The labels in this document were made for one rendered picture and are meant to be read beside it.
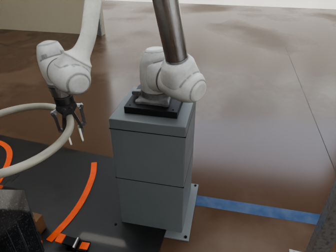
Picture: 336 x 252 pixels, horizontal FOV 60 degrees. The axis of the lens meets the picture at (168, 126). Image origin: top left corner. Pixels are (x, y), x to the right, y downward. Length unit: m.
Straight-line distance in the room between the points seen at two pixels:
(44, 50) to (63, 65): 0.15
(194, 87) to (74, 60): 0.53
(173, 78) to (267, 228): 1.22
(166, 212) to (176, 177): 0.29
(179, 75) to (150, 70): 0.20
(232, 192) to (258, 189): 0.20
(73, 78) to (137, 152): 0.71
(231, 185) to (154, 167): 0.85
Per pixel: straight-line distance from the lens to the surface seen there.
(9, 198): 1.43
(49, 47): 1.14
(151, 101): 1.51
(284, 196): 2.32
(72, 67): 0.99
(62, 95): 1.20
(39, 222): 2.03
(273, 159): 2.62
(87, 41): 1.04
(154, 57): 1.42
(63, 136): 1.14
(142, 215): 1.91
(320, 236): 1.70
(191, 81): 1.27
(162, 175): 1.62
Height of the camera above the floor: 1.56
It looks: 33 degrees down
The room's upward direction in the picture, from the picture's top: straight up
